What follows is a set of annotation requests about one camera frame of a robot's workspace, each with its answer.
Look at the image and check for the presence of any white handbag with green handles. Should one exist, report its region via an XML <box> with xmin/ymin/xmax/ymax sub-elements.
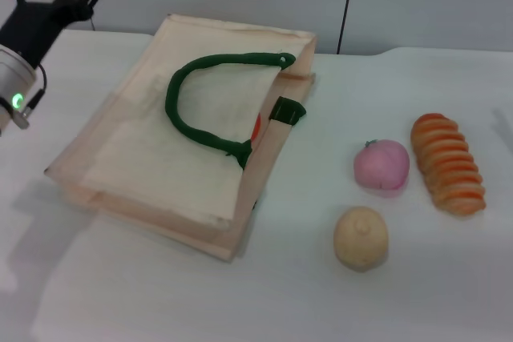
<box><xmin>43</xmin><ymin>13</ymin><xmax>319</xmax><ymax>264</ymax></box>

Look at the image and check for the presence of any orange striped bread toy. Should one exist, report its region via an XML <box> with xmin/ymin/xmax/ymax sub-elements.
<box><xmin>410</xmin><ymin>112</ymin><xmax>487</xmax><ymax>215</ymax></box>

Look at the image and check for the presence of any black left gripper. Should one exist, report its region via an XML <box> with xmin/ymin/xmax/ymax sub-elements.
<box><xmin>0</xmin><ymin>0</ymin><xmax>111</xmax><ymax>71</ymax></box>

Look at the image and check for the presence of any thin black background cable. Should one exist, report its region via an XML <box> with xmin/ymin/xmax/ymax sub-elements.
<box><xmin>335</xmin><ymin>0</ymin><xmax>358</xmax><ymax>55</ymax></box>

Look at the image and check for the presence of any pink peach toy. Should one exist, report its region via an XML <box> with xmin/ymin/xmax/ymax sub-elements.
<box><xmin>353</xmin><ymin>139</ymin><xmax>410</xmax><ymax>191</ymax></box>

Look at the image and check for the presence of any beige round bun toy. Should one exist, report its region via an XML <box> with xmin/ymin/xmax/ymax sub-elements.
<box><xmin>333</xmin><ymin>205</ymin><xmax>389</xmax><ymax>272</ymax></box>

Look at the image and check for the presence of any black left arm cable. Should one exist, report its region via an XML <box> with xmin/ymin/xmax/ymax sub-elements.
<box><xmin>18</xmin><ymin>64</ymin><xmax>48</xmax><ymax>130</ymax></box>

